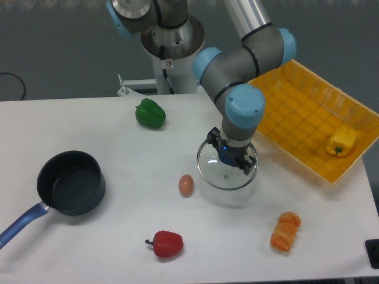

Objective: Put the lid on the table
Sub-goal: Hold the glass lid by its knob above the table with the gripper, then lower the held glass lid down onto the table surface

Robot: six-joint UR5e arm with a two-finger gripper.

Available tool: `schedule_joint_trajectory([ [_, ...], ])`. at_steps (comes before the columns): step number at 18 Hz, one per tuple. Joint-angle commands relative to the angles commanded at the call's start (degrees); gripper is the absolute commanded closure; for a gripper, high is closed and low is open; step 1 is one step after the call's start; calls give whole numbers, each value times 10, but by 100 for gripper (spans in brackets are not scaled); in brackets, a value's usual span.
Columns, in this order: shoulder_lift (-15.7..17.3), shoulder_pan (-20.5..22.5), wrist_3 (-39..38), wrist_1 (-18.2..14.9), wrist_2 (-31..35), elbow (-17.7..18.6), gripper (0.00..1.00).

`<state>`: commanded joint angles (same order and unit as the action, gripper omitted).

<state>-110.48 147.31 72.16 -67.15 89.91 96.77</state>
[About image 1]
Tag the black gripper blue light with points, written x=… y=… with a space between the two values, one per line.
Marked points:
x=231 y=152

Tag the round glass pot lid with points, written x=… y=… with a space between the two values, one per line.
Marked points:
x=223 y=176

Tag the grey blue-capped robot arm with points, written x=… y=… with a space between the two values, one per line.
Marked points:
x=224 y=77

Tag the brown egg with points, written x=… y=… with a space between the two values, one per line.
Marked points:
x=186 y=185

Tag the yellow plastic basket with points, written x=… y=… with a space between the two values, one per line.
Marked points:
x=303 y=111

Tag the green bell pepper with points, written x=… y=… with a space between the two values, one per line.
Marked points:
x=149 y=114

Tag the orange croissant pastry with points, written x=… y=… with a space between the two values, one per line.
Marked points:
x=285 y=231

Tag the red bell pepper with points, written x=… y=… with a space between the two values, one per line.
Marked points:
x=166 y=244

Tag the yellow bell pepper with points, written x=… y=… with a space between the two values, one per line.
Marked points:
x=341 y=141

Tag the black object at table edge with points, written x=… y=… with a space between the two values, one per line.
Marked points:
x=372 y=248

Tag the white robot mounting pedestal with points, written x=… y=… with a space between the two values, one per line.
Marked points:
x=173 y=52

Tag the metal table clamp bracket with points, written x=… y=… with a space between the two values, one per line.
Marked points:
x=142 y=86

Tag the black saucepan blue handle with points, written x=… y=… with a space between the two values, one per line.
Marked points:
x=71 y=182

